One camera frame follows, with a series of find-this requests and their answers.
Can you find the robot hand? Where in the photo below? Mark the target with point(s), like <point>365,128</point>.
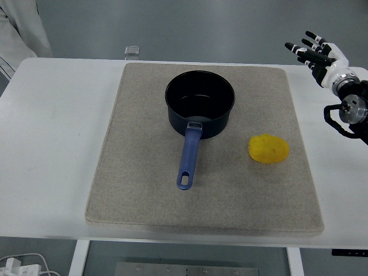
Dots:
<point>335,67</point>

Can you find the yellow potato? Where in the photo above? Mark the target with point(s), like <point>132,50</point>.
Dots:
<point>268,149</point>

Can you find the black table control panel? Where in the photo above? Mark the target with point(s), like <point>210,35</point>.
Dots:
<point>349,252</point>

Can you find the white table leg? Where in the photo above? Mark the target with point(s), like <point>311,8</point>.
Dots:
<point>295,263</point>
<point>78,258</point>

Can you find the small clear plastic block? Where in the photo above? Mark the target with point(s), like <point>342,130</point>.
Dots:
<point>132,51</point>

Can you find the beige fabric mat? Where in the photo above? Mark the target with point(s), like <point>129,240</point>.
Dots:
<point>143,187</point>

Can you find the grey metal plate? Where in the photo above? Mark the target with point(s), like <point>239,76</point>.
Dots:
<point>187,270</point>

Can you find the person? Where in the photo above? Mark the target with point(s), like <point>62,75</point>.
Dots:
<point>20,34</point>

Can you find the white power strip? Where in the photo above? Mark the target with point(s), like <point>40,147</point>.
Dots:
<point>20,268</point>

